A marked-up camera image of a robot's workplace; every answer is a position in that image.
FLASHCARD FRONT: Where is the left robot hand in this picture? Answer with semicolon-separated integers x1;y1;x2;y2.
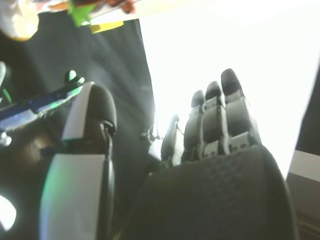
39;68;298;240

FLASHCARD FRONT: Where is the white cake with chocolate drip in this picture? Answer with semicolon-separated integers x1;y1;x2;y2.
0;0;39;41

